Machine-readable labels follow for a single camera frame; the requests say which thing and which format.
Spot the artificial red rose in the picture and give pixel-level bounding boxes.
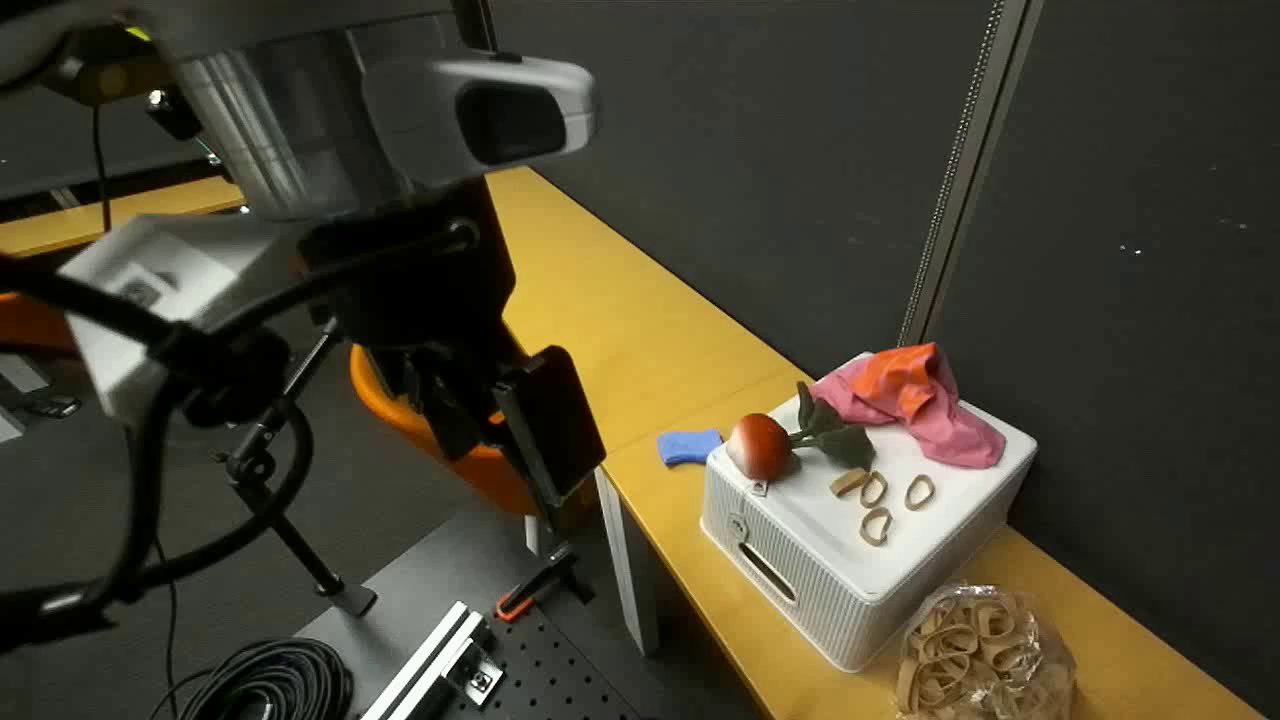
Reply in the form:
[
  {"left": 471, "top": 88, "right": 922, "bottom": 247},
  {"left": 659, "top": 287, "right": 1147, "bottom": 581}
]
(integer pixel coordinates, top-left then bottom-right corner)
[{"left": 725, "top": 382, "right": 877, "bottom": 482}]

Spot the black tripod stand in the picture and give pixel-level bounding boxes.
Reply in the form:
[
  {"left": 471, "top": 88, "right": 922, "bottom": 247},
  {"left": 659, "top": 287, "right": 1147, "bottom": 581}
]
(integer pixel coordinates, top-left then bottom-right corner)
[{"left": 222, "top": 322, "right": 375, "bottom": 616}]

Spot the clear bag of rubber bands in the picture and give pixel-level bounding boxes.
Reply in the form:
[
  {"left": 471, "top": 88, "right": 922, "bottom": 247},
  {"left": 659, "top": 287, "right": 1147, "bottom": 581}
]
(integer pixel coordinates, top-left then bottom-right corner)
[{"left": 894, "top": 582, "right": 1077, "bottom": 720}]

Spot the orange handled clamp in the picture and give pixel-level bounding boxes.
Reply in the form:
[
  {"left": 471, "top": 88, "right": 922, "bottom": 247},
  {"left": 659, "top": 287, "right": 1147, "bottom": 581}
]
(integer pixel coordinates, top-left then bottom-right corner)
[{"left": 495, "top": 544, "right": 594, "bottom": 622}]

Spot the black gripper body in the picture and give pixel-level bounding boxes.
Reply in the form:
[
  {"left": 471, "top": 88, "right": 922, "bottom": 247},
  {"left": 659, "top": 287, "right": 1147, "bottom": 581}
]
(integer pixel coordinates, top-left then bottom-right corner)
[{"left": 298, "top": 179, "right": 518, "bottom": 458}]

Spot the blue plastic piece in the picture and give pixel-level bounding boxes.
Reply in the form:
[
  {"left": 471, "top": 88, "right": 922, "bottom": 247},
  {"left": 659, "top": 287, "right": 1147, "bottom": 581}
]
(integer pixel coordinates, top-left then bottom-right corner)
[{"left": 655, "top": 433, "right": 719, "bottom": 466}]

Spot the pink cloth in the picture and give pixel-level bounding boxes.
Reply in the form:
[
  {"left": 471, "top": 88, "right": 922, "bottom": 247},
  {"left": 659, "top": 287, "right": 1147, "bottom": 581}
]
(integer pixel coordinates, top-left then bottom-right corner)
[{"left": 809, "top": 353, "right": 1005, "bottom": 466}]

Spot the tan rubber band front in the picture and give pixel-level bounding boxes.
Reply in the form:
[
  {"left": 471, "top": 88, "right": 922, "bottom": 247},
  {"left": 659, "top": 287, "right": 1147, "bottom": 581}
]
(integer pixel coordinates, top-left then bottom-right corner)
[{"left": 861, "top": 507, "right": 892, "bottom": 546}]

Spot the orange chair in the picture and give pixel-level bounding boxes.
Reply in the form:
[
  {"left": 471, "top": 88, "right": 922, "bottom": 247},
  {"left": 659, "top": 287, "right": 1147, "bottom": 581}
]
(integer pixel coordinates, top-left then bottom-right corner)
[{"left": 343, "top": 338, "right": 542, "bottom": 516}]

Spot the grey vertical rail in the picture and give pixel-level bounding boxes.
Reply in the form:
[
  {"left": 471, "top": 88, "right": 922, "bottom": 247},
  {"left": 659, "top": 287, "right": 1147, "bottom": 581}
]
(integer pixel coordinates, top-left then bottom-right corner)
[{"left": 899, "top": 0, "right": 1045, "bottom": 344}]

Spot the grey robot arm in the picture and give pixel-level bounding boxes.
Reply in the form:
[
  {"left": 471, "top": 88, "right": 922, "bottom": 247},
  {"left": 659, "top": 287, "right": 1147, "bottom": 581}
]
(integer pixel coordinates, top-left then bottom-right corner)
[{"left": 0, "top": 0, "right": 604, "bottom": 507}]

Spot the coiled black cable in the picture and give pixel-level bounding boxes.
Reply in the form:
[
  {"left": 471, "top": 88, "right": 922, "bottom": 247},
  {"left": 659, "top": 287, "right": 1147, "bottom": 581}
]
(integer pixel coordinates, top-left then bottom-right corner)
[{"left": 148, "top": 637, "right": 360, "bottom": 720}]

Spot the white plastic crate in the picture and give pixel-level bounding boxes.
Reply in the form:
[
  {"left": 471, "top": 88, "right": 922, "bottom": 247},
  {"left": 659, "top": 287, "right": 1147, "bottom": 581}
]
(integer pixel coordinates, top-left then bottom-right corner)
[{"left": 701, "top": 399, "right": 1034, "bottom": 671}]

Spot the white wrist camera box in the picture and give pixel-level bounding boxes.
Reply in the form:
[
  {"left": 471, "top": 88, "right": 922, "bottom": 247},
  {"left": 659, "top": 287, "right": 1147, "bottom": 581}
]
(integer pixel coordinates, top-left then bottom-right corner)
[{"left": 65, "top": 216, "right": 294, "bottom": 422}]

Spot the aluminium rail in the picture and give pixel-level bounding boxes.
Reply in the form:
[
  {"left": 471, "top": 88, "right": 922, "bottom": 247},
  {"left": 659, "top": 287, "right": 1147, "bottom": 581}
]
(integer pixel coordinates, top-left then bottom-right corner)
[{"left": 360, "top": 605, "right": 503, "bottom": 720}]

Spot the tan rubber band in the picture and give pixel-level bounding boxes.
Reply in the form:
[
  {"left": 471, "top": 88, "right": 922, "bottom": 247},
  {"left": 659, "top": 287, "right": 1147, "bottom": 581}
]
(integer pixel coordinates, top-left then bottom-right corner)
[
  {"left": 861, "top": 507, "right": 892, "bottom": 546},
  {"left": 904, "top": 470, "right": 937, "bottom": 510},
  {"left": 861, "top": 470, "right": 888, "bottom": 507},
  {"left": 831, "top": 466, "right": 870, "bottom": 498}
]

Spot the orange cloth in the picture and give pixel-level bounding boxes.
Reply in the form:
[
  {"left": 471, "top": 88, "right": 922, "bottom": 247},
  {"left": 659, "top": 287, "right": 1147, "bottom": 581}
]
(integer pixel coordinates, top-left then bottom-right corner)
[{"left": 851, "top": 344, "right": 955, "bottom": 418}]

